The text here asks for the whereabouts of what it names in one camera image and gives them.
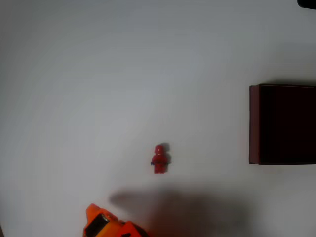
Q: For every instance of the red toy minifigure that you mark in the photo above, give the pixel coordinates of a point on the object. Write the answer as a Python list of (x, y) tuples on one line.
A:
[(160, 159)]

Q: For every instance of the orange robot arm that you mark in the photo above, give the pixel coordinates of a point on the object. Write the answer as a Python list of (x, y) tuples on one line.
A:
[(113, 227)]

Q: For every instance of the dark maroon cardboard box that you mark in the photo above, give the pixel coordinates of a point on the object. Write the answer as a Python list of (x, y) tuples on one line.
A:
[(284, 126)]

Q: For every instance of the black object at corner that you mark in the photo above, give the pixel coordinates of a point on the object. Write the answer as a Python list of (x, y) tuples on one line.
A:
[(307, 3)]

